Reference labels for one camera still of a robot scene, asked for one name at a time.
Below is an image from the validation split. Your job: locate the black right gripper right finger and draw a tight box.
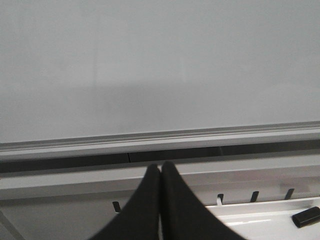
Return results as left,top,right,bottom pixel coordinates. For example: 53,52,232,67
161,161,240,240

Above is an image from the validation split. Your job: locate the black marker cap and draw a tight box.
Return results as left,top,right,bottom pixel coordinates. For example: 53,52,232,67
291,206,320,228

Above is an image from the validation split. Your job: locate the white marker tray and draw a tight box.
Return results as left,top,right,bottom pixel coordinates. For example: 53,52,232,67
206,197,320,240

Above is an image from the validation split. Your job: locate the white whiteboard with aluminium frame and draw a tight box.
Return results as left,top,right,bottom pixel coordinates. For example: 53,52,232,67
0,0,320,161

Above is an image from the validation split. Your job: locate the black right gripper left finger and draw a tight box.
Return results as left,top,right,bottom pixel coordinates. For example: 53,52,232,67
91,164,161,240

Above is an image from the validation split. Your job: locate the white whiteboard stand frame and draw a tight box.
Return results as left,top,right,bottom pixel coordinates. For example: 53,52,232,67
0,155,320,240

